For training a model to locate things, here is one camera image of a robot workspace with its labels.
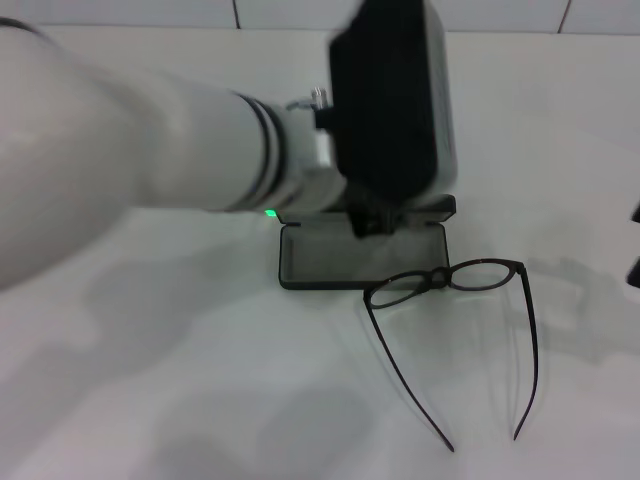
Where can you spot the black glasses case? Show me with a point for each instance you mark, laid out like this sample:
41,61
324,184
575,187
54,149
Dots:
320,262

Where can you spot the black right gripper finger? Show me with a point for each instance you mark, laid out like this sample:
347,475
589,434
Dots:
635,276
636,212

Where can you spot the black glasses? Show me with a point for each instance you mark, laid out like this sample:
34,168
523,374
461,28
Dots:
531,340

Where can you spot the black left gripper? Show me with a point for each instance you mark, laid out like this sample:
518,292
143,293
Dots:
372,217

